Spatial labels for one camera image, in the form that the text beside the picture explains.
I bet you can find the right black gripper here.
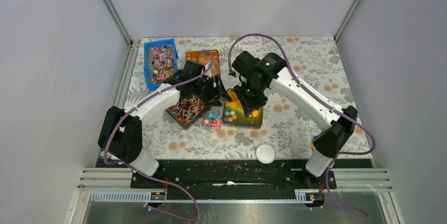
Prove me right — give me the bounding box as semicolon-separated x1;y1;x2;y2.
234;79;268;118

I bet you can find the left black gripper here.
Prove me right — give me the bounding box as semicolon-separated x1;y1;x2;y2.
192;74;231;106

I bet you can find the orange plastic scoop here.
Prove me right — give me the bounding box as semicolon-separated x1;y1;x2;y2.
225;89;260;118

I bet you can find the clear plastic jar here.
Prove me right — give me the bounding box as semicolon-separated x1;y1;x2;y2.
203;111;222;133

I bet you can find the white jar lid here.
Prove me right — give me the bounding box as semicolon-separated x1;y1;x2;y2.
255;143;276;164

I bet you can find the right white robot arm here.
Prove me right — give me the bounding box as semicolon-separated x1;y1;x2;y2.
231;51;358;188

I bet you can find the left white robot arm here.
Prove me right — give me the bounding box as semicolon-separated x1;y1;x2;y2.
98;60;228;188

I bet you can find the tin of star candies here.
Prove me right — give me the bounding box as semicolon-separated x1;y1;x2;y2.
222;104;264;129

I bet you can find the floral table mat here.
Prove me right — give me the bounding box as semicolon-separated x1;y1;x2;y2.
143;36;355;159

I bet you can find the tin of orange gummies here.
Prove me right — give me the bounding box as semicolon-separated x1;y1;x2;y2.
185;50;220;76

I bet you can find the tin of lollipops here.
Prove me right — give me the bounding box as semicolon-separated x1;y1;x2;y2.
166;95;211;130

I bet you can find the blue plastic candy bin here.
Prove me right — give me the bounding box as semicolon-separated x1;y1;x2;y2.
143;38;178;92

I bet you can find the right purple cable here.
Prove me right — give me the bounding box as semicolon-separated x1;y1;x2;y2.
227;34;377;220

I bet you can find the purple cable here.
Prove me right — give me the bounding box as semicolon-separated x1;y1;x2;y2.
102;50;215;222
227;34;377;220

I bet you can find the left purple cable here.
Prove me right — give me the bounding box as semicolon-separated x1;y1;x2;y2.
102;50;215;222

